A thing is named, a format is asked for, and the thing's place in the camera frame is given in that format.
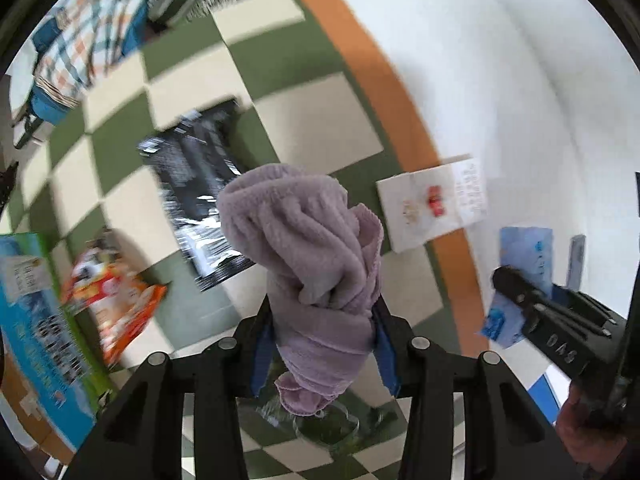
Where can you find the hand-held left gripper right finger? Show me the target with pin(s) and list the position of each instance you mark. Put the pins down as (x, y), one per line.
(388, 360)

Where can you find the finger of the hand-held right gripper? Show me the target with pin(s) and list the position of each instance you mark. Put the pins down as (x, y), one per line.
(510, 285)

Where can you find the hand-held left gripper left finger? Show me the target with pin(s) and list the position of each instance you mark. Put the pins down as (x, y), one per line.
(262, 360)

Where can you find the purple fluffy towel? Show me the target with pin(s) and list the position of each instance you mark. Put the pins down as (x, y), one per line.
(305, 255)

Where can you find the person's right hand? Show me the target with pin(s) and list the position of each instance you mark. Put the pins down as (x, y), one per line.
(590, 440)

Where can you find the light blue tissue packet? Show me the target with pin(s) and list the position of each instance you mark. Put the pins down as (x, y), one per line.
(525, 255)

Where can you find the blue and white packet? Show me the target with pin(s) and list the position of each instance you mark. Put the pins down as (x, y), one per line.
(546, 395)

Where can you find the grey card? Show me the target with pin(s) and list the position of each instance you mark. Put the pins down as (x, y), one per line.
(576, 260)

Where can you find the clear plastic cup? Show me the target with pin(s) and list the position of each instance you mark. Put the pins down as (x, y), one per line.
(325, 425)

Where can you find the white box with red print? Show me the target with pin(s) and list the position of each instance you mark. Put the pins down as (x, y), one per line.
(430, 210)

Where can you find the orange snack packet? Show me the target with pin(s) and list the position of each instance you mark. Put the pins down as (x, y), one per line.
(112, 300)

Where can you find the black foil packet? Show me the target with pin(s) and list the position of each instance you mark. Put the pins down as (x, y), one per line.
(195, 180)

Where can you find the blue and green carton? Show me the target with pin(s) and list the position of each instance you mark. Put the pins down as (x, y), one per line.
(42, 335)

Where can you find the plaid blanket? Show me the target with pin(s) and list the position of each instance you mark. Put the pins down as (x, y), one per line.
(90, 35)

